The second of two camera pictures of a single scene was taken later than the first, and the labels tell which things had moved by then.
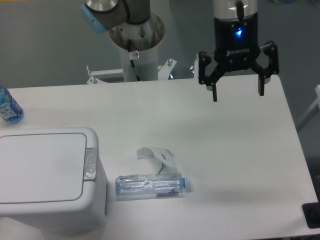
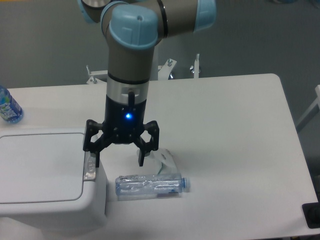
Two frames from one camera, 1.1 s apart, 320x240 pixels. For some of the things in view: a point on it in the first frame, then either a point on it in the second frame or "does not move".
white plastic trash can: (54, 177) does not move
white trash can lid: (42, 167) does not move
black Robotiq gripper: (236, 49) to (122, 125)
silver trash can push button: (90, 164) does not move
